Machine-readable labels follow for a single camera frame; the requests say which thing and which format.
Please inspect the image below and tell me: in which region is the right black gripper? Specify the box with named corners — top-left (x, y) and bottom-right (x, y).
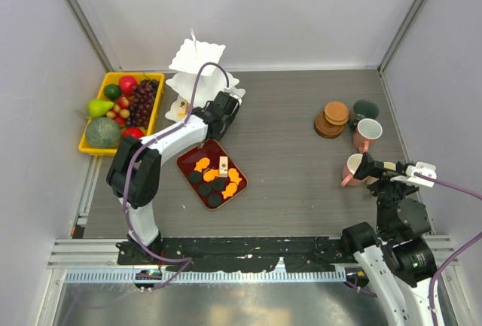
top-left (353, 151), bottom-right (416, 233)

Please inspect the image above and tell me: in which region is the cream cake with chocolate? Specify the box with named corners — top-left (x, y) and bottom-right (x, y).
top-left (218, 156), bottom-right (229, 178)

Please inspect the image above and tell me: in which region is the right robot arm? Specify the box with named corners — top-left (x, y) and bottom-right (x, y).
top-left (340, 152), bottom-right (441, 325)

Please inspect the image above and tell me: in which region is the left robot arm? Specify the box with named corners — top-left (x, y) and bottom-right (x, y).
top-left (106, 91), bottom-right (242, 264)

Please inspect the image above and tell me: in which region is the cream cup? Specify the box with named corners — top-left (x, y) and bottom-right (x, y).
top-left (366, 177), bottom-right (379, 187)

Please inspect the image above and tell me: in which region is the pink mug lying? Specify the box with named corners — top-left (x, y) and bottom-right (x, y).
top-left (340, 154), bottom-right (367, 187)

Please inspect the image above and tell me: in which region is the pink mug upright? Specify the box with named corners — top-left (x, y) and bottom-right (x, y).
top-left (352, 118), bottom-right (383, 154)

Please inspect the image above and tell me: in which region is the orange fish cookie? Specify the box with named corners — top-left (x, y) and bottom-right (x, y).
top-left (194, 157), bottom-right (210, 172)

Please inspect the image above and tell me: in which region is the stack of wooden coasters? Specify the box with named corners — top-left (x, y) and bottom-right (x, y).
top-left (313, 101), bottom-right (349, 139)

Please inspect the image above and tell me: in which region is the dark green mug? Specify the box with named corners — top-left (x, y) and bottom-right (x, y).
top-left (349, 99), bottom-right (380, 130)

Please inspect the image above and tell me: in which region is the red lacquer snack tray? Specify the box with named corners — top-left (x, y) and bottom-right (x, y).
top-left (177, 140), bottom-right (248, 211)

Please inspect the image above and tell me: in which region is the white three-tier serving stand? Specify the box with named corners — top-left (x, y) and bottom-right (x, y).
top-left (165, 35), bottom-right (240, 122)

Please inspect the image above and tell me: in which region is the black round cookie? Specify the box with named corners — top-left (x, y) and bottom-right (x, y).
top-left (188, 171), bottom-right (203, 184)

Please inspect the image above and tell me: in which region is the dark purple grape bunch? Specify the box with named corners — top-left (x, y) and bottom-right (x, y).
top-left (127, 79), bottom-right (159, 129)

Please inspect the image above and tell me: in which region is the red apple at front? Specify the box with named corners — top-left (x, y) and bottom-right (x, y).
top-left (122, 127), bottom-right (145, 139)

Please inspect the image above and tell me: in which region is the red apple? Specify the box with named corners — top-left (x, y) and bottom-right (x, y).
top-left (118, 75), bottom-right (138, 96)
top-left (122, 127), bottom-right (145, 139)

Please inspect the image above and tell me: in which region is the red apple at back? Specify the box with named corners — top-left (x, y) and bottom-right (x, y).
top-left (118, 75), bottom-right (138, 96)

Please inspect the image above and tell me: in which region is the small red cherry cluster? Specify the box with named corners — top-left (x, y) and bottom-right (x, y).
top-left (105, 96), bottom-right (130, 127)

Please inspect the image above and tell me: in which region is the green lime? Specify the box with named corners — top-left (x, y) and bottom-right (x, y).
top-left (103, 84), bottom-right (123, 102)

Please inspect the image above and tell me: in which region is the yellow plastic fruit bin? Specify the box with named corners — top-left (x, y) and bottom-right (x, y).
top-left (78, 72), bottom-right (165, 157)

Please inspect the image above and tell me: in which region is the green melon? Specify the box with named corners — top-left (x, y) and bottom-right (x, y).
top-left (85, 117), bottom-right (122, 148)

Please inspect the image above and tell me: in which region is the green pear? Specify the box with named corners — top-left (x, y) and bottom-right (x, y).
top-left (87, 99), bottom-right (114, 118)

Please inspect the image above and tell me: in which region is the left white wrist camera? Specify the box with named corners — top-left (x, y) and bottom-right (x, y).
top-left (227, 87), bottom-right (246, 104)

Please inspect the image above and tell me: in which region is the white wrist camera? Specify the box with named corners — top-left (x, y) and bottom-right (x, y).
top-left (390, 162), bottom-right (437, 187)
top-left (227, 87), bottom-right (246, 104)

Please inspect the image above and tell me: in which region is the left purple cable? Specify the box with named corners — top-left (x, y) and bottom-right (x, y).
top-left (122, 62), bottom-right (231, 291)

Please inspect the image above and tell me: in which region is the purple cable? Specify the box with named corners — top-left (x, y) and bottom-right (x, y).
top-left (416, 173), bottom-right (482, 326)
top-left (122, 62), bottom-right (231, 291)

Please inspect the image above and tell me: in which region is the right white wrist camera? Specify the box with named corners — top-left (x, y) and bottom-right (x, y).
top-left (390, 162), bottom-right (437, 187)

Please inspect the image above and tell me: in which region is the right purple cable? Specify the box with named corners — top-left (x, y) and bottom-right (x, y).
top-left (416, 173), bottom-right (482, 326)

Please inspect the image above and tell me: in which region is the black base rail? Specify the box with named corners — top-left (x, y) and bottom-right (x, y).
top-left (157, 236), bottom-right (377, 273)

